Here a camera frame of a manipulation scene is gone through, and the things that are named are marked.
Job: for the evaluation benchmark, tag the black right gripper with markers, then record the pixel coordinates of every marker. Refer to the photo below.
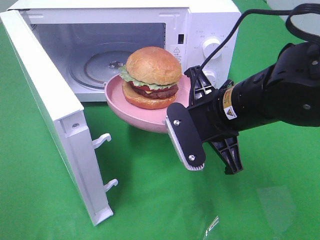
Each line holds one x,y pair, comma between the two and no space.
204,120

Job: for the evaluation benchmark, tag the white microwave knob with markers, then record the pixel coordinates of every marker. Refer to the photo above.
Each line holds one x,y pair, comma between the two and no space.
211,76
209,45

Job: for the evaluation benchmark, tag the pink plate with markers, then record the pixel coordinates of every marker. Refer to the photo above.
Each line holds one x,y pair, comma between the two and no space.
152,117

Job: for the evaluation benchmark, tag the burger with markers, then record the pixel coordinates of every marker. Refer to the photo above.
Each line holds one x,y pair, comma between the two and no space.
150,78

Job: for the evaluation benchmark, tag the white microwave door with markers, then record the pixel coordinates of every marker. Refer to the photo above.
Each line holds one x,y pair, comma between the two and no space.
64,116

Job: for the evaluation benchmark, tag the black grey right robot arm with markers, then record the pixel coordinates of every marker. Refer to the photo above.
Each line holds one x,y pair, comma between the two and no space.
287,91

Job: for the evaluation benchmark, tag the white warning label sticker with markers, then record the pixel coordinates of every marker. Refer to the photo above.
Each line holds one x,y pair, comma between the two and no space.
179,52

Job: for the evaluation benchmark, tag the glass microwave turntable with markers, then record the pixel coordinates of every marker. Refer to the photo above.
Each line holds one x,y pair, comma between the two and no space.
93,66

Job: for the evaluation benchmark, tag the white microwave oven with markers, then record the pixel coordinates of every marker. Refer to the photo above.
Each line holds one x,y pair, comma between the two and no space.
61,26

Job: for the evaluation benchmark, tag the green table mat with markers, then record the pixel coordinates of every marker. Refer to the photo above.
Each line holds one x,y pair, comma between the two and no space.
275,197

